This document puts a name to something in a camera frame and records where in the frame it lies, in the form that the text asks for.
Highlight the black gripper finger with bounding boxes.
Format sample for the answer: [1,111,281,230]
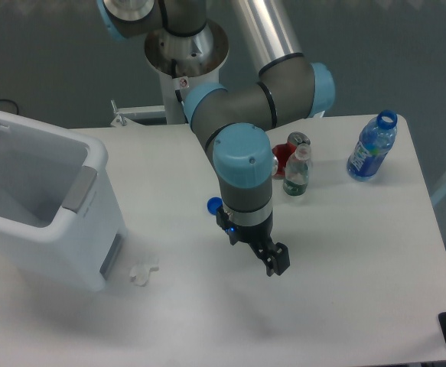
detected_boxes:
[250,243,274,277]
[268,242,290,275]

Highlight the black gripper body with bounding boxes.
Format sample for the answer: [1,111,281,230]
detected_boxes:
[216,206,275,254]

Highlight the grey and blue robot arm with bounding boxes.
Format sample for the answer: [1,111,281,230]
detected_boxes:
[97,1,335,275]

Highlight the blue bottle cap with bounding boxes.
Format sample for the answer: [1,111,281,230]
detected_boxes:
[207,196,223,216]

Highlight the small clear green-label bottle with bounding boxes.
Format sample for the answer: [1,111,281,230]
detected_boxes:
[283,143,312,196]

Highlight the red soda can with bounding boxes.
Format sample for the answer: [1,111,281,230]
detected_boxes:
[272,132,311,180]

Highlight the blue plastic drink bottle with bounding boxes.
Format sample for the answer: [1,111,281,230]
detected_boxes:
[347,109,398,182]

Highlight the white open trash bin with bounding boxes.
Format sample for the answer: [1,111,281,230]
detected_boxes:
[0,111,126,291]

